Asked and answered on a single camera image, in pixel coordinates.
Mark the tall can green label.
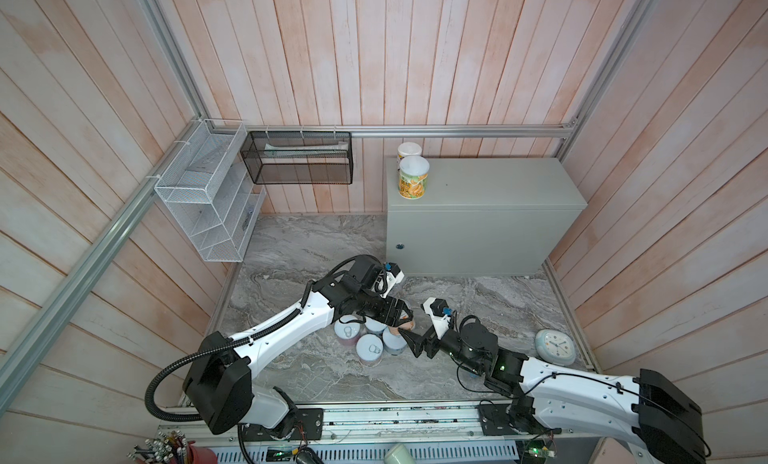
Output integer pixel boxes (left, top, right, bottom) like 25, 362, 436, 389
398, 156, 430, 200

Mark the yellow can white lid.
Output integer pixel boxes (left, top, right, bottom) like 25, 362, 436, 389
397, 141, 423, 161

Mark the orange can pull tab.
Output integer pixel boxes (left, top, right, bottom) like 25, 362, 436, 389
389, 321, 415, 335

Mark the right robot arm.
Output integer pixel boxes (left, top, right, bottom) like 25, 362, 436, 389
401, 318, 712, 463

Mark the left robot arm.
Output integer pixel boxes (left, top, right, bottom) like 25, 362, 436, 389
144, 254, 413, 435

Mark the blue can pull tab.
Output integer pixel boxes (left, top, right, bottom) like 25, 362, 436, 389
382, 329, 408, 356

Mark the silver can pull tab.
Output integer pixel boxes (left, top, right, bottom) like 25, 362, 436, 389
364, 318, 388, 336

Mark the pink can white lid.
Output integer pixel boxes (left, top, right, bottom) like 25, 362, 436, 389
355, 334, 384, 366

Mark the white round clock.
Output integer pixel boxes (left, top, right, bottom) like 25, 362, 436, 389
534, 329, 577, 366

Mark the white cup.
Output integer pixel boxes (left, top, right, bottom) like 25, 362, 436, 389
383, 443, 416, 464

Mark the grey metal cabinet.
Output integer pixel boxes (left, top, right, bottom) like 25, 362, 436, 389
385, 158, 587, 277

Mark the black mesh basket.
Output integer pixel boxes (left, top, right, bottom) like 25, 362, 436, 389
240, 130, 354, 185

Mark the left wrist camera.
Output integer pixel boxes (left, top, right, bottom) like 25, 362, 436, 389
380, 262, 405, 297

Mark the aluminium mounting rail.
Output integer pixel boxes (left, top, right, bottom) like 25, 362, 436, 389
155, 396, 601, 448

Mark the white wire shelf rack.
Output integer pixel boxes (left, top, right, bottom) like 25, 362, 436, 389
155, 119, 266, 263

